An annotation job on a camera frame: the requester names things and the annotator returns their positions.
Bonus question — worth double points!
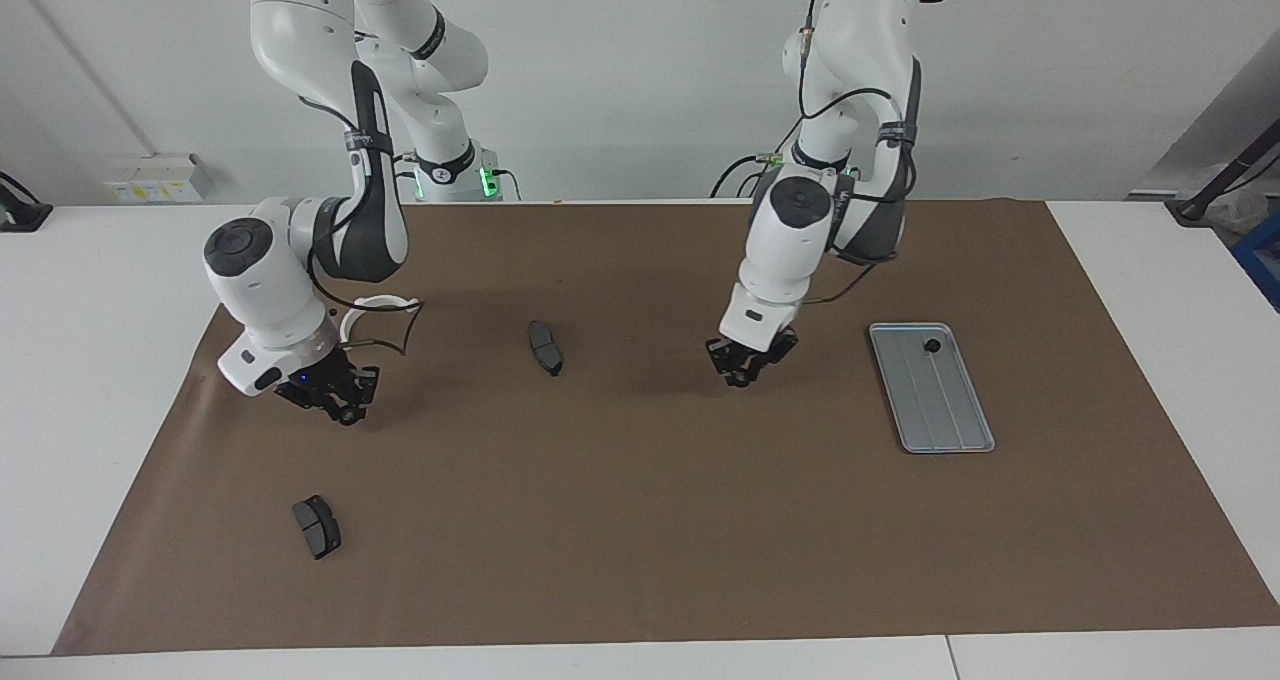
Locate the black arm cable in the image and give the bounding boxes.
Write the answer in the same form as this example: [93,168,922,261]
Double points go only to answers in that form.
[300,95,426,357]
[795,0,916,306]

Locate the black table clamp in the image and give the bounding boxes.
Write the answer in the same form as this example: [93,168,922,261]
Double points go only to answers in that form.
[0,172,53,233]

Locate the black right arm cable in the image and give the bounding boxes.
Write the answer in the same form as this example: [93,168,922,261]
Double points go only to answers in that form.
[300,95,426,357]

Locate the black stand pole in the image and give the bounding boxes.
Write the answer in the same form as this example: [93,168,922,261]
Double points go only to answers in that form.
[1165,120,1280,223]

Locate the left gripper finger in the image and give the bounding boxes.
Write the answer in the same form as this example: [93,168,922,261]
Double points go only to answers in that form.
[706,338,747,389]
[745,330,799,383]

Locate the blue crate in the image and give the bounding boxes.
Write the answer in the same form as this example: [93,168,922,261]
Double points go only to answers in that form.
[1232,210,1280,311]

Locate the silver metal tray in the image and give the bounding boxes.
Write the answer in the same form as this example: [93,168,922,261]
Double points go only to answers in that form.
[868,322,997,455]

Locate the white curved plastic bracket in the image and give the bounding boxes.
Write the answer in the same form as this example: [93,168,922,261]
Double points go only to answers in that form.
[340,296,422,346]

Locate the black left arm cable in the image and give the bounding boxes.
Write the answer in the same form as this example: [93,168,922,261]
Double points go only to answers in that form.
[795,0,916,306]

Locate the brown table mat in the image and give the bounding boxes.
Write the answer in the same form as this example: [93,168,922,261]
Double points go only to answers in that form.
[52,198,1280,656]

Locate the black left base cables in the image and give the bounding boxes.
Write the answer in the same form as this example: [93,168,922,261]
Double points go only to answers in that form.
[710,148,791,199]

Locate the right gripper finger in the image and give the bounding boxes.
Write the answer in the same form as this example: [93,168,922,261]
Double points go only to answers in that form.
[275,380,333,413]
[330,365,381,428]

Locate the white power strip box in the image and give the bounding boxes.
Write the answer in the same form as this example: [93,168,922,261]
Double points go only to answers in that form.
[103,153,213,204]

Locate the dark grey brake pad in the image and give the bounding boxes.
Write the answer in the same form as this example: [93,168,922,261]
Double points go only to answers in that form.
[527,320,565,378]
[292,495,343,561]

